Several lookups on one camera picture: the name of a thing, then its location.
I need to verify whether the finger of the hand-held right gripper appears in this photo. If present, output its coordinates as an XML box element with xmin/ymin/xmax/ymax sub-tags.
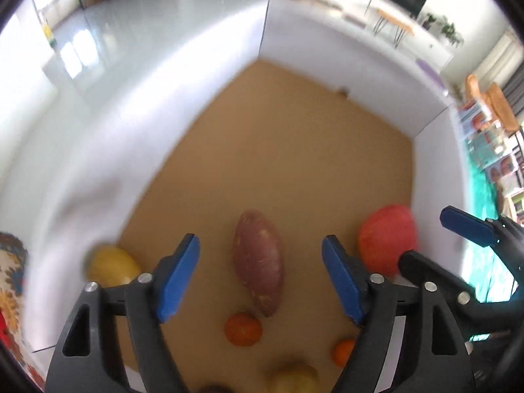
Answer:
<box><xmin>440</xmin><ymin>206</ymin><xmax>524</xmax><ymax>254</ymax></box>
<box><xmin>399</xmin><ymin>251</ymin><xmax>512</xmax><ymax>336</ymax></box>

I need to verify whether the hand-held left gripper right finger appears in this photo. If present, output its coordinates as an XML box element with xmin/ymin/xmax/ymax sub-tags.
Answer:
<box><xmin>321</xmin><ymin>234</ymin><xmax>477</xmax><ymax>393</ymax></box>

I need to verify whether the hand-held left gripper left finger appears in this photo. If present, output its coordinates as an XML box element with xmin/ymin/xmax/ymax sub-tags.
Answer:
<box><xmin>44</xmin><ymin>233</ymin><xmax>201</xmax><ymax>393</ymax></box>

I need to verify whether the large red tomato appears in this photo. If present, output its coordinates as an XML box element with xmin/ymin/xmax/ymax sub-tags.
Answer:
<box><xmin>357</xmin><ymin>205</ymin><xmax>418</xmax><ymax>278</ymax></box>

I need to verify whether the yellow mango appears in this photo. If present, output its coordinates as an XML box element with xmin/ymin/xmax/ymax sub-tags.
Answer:
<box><xmin>84</xmin><ymin>246</ymin><xmax>142</xmax><ymax>288</ymax></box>

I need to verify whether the small orange tangerine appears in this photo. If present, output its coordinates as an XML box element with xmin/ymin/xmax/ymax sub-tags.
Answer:
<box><xmin>331</xmin><ymin>338</ymin><xmax>358</xmax><ymax>367</ymax></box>

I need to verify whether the small red-orange tomato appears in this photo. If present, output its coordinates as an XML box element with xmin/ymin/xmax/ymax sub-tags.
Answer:
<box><xmin>224</xmin><ymin>312</ymin><xmax>263</xmax><ymax>347</ymax></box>

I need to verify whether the purple sweet potato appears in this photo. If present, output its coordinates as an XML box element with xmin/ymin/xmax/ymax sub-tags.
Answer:
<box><xmin>231</xmin><ymin>210</ymin><xmax>285</xmax><ymax>318</ymax></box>

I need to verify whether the yellow-green fruit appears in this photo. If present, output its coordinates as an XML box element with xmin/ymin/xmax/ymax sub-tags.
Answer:
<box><xmin>268</xmin><ymin>362</ymin><xmax>320</xmax><ymax>393</ymax></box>

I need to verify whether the white cardboard box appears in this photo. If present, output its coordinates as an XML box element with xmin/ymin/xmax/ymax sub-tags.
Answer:
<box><xmin>0</xmin><ymin>0</ymin><xmax>476</xmax><ymax>393</ymax></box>

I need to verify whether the green patterned tablecloth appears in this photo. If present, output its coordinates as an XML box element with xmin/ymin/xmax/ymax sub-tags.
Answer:
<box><xmin>460</xmin><ymin>151</ymin><xmax>518</xmax><ymax>342</ymax></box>

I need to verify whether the red label tin can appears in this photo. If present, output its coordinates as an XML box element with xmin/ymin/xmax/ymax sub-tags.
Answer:
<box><xmin>460</xmin><ymin>102</ymin><xmax>492</xmax><ymax>136</ymax></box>
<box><xmin>489</xmin><ymin>156</ymin><xmax>520</xmax><ymax>189</ymax></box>

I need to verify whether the clear glass jar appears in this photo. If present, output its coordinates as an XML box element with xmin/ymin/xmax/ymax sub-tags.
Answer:
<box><xmin>471</xmin><ymin>131</ymin><xmax>506</xmax><ymax>162</ymax></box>

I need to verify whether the orange cloth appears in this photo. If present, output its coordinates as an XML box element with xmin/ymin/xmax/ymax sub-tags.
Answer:
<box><xmin>466</xmin><ymin>74</ymin><xmax>521</xmax><ymax>134</ymax></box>

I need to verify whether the purple mat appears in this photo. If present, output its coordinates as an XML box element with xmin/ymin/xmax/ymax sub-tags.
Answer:
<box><xmin>415</xmin><ymin>58</ymin><xmax>447</xmax><ymax>88</ymax></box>

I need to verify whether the floral patterned cloth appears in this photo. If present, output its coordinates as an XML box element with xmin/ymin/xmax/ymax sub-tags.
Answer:
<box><xmin>0</xmin><ymin>231</ymin><xmax>46</xmax><ymax>389</ymax></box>

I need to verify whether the green potted plant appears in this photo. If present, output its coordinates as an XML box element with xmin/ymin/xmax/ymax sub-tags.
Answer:
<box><xmin>440</xmin><ymin>22</ymin><xmax>465</xmax><ymax>47</ymax></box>

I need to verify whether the white television cabinet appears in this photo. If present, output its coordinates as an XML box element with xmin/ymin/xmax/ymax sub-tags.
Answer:
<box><xmin>303</xmin><ymin>0</ymin><xmax>455</xmax><ymax>68</ymax></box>

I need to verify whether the wooden coffee table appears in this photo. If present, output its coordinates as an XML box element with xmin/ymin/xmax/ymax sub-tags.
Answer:
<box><xmin>373</xmin><ymin>8</ymin><xmax>415</xmax><ymax>46</ymax></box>

